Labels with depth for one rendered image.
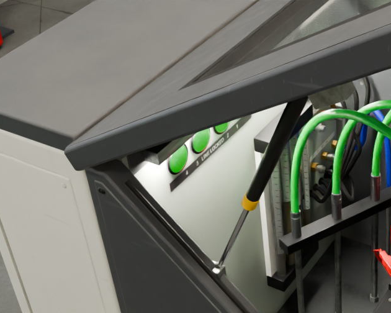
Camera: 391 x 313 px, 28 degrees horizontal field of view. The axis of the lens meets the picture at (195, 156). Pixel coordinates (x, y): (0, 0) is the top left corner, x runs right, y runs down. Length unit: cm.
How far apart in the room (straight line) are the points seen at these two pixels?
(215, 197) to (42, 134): 35
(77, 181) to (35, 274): 32
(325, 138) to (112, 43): 55
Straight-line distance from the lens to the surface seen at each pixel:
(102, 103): 111
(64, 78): 120
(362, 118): 115
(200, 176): 125
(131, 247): 111
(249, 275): 151
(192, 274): 106
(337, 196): 144
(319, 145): 161
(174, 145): 111
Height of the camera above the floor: 205
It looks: 35 degrees down
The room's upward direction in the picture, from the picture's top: 9 degrees counter-clockwise
